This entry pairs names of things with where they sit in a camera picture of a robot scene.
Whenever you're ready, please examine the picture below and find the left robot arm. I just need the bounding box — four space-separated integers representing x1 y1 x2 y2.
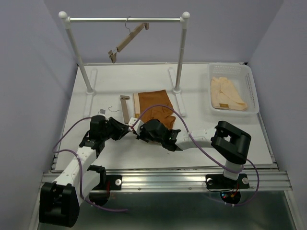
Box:
38 115 129 227

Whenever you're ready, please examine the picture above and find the aluminium mounting rail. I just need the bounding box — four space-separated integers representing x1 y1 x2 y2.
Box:
106 168 292 193

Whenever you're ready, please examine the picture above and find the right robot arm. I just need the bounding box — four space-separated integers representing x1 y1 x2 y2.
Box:
133 119 251 181

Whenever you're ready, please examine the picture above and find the cream underwear in basket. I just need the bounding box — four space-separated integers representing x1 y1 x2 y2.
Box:
210 77 248 111

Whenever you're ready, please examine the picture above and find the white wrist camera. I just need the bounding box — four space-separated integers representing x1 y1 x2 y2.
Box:
128 117 144 135
98 109 106 116

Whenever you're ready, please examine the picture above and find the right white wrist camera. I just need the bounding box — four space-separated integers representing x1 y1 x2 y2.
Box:
128 117 144 135

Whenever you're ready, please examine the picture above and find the brown cotton underwear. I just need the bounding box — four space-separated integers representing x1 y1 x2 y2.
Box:
133 90 176 129

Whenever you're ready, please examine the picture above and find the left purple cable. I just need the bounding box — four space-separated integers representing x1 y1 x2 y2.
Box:
52 116 129 213

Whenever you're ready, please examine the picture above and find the beige clip hanger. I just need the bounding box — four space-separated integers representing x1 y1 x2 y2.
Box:
108 16 149 64
106 95 130 125

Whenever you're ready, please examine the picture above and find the white clothes rack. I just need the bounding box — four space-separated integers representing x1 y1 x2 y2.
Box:
58 11 190 117

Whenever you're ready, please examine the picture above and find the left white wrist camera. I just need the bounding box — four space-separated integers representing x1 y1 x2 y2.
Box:
98 109 106 116

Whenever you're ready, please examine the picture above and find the white plastic basket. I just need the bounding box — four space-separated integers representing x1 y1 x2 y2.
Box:
208 63 260 116

